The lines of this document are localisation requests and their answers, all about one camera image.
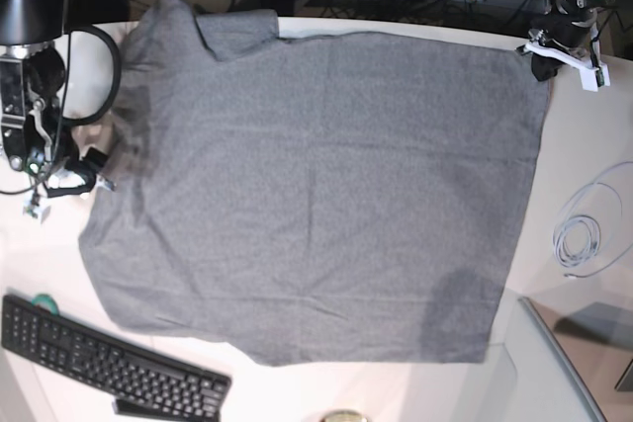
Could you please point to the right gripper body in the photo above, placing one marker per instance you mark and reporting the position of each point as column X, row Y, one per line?
column 76, row 177

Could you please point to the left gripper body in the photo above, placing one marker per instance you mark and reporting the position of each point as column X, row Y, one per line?
column 567, row 37

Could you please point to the grey t-shirt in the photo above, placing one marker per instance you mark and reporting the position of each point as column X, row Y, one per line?
column 352, row 198

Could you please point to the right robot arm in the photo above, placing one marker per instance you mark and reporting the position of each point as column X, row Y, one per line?
column 35, row 134

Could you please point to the green tape roll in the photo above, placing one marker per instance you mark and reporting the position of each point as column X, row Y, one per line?
column 45, row 302

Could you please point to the black keyboard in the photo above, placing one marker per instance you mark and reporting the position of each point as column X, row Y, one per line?
column 143, row 382

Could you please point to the grey monitor edge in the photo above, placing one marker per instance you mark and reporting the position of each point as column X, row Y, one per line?
column 593, row 346

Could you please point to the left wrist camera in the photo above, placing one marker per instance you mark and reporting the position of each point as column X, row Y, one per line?
column 594, row 78

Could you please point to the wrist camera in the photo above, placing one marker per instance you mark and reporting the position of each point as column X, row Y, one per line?
column 37, row 209
column 594, row 78

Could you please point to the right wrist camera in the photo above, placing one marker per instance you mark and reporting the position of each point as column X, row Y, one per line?
column 37, row 209

